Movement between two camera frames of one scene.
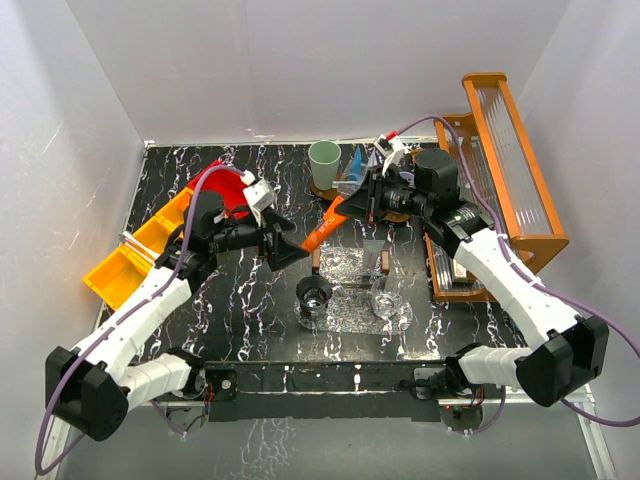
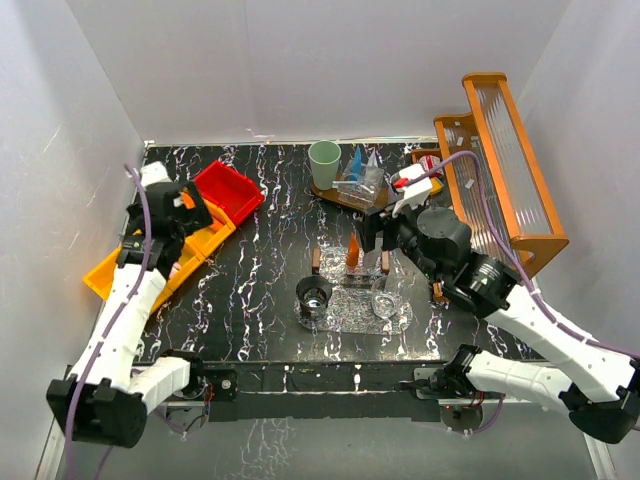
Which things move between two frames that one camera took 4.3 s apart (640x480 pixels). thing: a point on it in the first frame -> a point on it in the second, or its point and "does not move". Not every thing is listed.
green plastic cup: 324,158 does not move
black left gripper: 281,252 -> 200,217
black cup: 313,293 does not move
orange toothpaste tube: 332,220 -> 353,250
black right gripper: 366,202 -> 392,221
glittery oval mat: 350,311 does not move
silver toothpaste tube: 372,161 does not move
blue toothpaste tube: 357,166 does not move
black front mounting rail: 321,392 does not move
